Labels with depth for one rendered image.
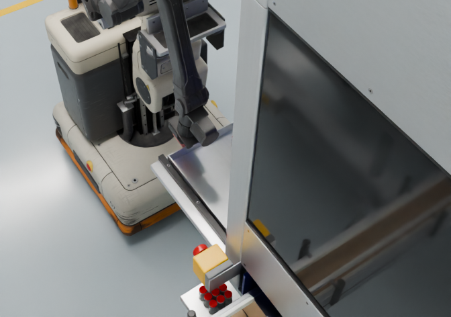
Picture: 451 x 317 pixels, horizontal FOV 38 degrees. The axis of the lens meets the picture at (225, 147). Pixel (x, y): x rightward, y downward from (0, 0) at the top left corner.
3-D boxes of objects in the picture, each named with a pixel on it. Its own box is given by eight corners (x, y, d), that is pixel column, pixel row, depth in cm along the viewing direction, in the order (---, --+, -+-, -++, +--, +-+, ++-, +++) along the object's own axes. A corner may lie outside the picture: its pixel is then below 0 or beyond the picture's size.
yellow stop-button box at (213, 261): (232, 277, 164) (233, 264, 158) (208, 293, 161) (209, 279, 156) (215, 255, 168) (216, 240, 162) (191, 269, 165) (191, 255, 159)
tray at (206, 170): (309, 201, 188) (311, 195, 185) (234, 246, 178) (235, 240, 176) (239, 125, 205) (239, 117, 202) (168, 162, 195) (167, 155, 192)
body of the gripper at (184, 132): (186, 150, 186) (188, 137, 179) (167, 123, 189) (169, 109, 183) (206, 140, 188) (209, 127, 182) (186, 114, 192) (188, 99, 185)
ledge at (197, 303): (252, 314, 169) (252, 311, 167) (209, 342, 164) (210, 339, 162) (221, 273, 175) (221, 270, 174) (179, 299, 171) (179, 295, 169)
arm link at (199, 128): (202, 82, 174) (175, 97, 171) (228, 113, 171) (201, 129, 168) (199, 106, 185) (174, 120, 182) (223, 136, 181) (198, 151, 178)
